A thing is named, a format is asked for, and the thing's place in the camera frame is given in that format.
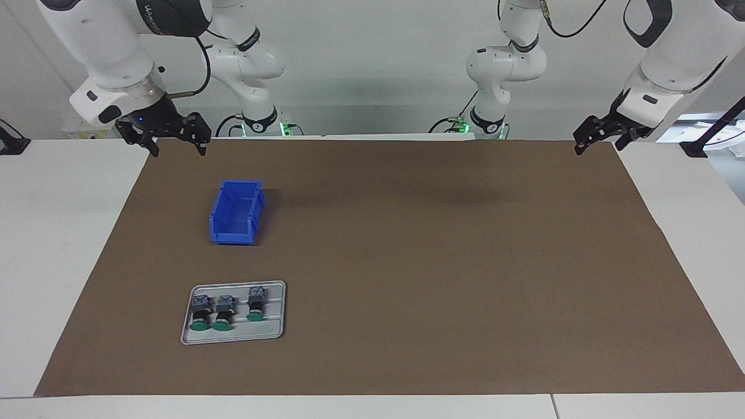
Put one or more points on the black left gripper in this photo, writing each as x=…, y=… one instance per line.
x=627, y=125

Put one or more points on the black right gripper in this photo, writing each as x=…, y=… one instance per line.
x=154, y=116

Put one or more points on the green push button switch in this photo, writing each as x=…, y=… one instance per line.
x=200, y=314
x=255, y=304
x=223, y=314

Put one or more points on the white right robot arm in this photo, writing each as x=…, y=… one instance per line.
x=110, y=46

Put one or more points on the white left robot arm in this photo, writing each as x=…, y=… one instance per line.
x=681, y=52

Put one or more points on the black angled stand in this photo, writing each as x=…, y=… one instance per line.
x=713, y=131

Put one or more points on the blue plastic storage bin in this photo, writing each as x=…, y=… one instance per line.
x=236, y=230

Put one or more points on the black table clamp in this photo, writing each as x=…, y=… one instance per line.
x=13, y=144

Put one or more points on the grey metal tray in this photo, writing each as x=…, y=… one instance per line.
x=270, y=326

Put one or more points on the brown paper table mat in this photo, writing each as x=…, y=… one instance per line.
x=436, y=291

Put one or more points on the white wall socket box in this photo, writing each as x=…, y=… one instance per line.
x=81, y=133

